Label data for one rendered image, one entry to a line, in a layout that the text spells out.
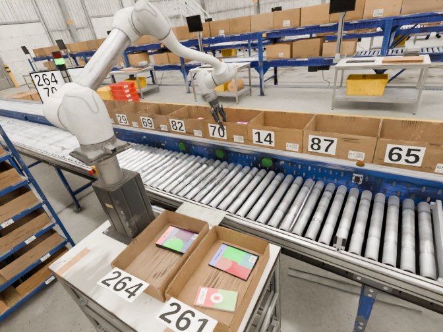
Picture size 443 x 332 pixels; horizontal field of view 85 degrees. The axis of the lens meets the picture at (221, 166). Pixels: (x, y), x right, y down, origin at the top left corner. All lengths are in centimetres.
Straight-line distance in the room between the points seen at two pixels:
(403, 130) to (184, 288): 151
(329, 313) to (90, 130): 174
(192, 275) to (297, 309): 96
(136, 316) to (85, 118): 81
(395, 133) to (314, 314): 125
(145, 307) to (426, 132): 173
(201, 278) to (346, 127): 133
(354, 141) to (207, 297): 112
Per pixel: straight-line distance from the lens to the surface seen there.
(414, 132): 185
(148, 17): 146
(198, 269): 118
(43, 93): 232
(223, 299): 107
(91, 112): 115
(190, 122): 205
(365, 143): 157
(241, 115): 209
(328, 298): 201
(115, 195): 127
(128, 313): 119
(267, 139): 172
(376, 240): 135
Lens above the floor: 169
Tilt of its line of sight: 30 degrees down
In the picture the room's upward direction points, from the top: 9 degrees counter-clockwise
